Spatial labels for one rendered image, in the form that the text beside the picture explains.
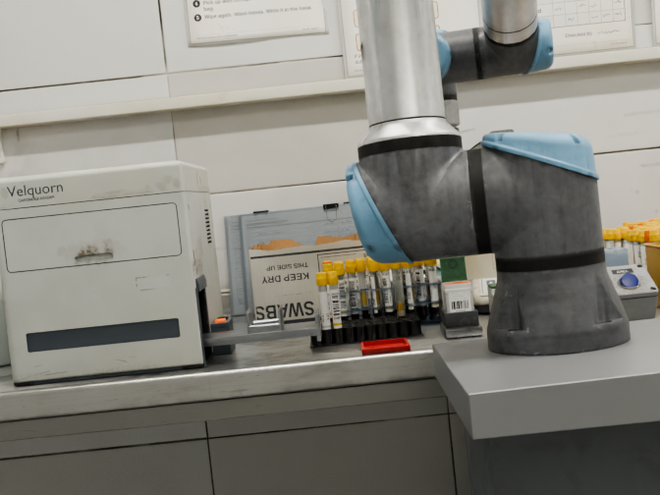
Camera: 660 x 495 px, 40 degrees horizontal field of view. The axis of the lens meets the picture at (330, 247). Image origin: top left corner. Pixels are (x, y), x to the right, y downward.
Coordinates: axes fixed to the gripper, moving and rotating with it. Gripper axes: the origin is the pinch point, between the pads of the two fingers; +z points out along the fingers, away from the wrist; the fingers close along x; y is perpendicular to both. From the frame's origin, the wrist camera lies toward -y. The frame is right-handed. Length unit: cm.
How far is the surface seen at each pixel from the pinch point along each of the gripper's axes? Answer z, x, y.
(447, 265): 1.1, 0.9, -4.0
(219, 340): 7.7, 35.4, -14.5
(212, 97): -34, 42, 44
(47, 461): 39, 86, 46
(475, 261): 2.6, -5.6, 15.2
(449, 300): 5.8, 1.5, -9.0
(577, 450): 16, -6, -55
